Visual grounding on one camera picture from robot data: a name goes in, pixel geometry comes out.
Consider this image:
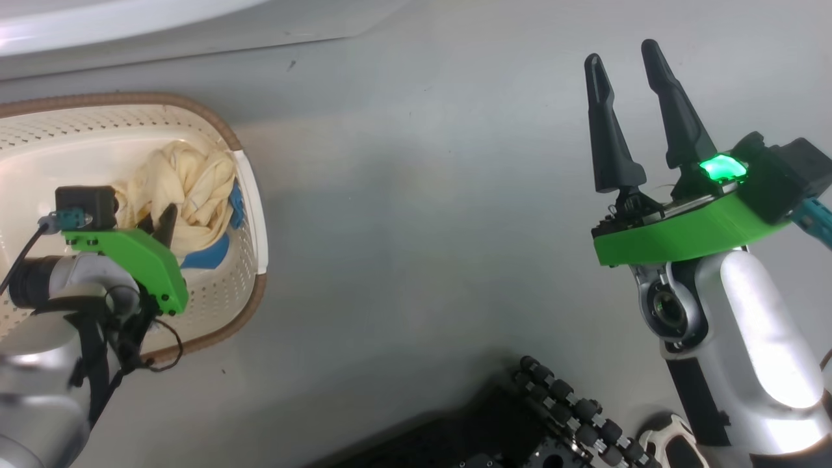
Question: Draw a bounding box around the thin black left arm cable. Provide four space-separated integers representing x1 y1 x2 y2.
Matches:
107 286 185 372

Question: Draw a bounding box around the teal camera cable connector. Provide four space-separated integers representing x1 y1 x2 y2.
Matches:
0 208 93 296
790 197 832 251

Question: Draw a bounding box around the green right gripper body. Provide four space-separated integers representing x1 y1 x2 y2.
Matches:
590 153 795 267

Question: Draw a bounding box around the teal right camera cable connector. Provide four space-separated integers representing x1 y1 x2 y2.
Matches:
790 197 832 251

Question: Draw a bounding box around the teal left camera cable connector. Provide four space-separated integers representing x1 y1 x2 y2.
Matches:
0 208 93 296

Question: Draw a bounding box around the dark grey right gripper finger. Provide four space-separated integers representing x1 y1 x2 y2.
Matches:
584 53 648 194
641 39 718 171

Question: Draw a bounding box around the white washing machine body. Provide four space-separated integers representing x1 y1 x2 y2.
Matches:
0 0 413 82

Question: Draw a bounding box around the cream twisted garment blue trim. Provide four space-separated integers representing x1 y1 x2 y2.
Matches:
114 140 246 270

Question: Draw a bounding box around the cream perforated laundry basket brown rim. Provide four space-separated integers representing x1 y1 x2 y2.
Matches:
0 92 268 365

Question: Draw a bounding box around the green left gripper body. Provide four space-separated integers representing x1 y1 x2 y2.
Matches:
63 227 190 317

